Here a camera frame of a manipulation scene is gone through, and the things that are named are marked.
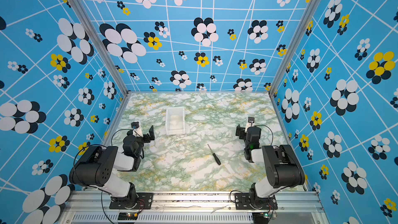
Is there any right controller board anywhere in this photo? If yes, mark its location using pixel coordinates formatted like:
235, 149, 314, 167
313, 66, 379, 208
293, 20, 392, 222
252, 213, 271, 224

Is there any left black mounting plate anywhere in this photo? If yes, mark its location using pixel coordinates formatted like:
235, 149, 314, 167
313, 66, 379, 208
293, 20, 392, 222
109, 192, 154, 210

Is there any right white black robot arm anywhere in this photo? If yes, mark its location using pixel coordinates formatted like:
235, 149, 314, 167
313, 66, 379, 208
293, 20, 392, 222
235, 124, 305, 210

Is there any left controller board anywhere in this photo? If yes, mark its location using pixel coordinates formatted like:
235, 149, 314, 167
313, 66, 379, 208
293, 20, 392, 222
118, 212, 138, 222

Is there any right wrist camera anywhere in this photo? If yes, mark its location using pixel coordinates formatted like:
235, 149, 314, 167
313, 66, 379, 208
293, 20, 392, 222
245, 117, 255, 132

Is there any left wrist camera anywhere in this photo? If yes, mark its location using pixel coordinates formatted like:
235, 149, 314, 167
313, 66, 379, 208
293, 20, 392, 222
131, 121, 143, 138

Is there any black mounting plate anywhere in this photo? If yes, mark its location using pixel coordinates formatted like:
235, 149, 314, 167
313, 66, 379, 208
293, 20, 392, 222
232, 192, 278, 211
109, 192, 154, 210

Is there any white plastic bin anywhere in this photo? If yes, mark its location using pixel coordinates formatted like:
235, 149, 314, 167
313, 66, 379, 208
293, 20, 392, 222
165, 107, 186, 135

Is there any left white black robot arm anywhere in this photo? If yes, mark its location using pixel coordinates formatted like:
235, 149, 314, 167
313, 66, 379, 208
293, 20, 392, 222
69, 122, 155, 211

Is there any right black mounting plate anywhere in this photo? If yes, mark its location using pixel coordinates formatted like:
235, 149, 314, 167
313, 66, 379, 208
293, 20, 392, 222
232, 192, 278, 211

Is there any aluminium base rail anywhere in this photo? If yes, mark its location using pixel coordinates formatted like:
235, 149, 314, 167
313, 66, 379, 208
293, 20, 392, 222
59, 191, 329, 224

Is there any controller board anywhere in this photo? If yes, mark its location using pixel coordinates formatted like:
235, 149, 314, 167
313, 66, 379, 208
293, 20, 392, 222
252, 213, 271, 224
118, 212, 138, 222

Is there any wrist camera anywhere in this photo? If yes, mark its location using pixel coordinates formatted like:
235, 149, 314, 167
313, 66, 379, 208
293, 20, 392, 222
131, 121, 143, 138
245, 117, 255, 132

